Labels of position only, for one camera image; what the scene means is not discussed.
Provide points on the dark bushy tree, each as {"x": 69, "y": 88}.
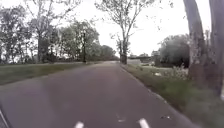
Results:
{"x": 175, "y": 51}

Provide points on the grass verge with slope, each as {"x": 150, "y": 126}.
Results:
{"x": 26, "y": 71}

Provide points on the robot's own part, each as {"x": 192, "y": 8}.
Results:
{"x": 79, "y": 125}
{"x": 144, "y": 123}

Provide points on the row of trees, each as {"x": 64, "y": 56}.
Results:
{"x": 80, "y": 40}

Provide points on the dark reddish asphalt path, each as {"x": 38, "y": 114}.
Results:
{"x": 100, "y": 93}

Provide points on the thick pale tree trunk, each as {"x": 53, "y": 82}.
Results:
{"x": 218, "y": 40}
{"x": 196, "y": 40}

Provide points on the low dark bridge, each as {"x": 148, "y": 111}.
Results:
{"x": 140, "y": 60}

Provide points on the grass strip by water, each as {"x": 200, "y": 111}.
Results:
{"x": 180, "y": 93}

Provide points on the tall thin-crowned tree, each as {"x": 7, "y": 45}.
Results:
{"x": 124, "y": 53}

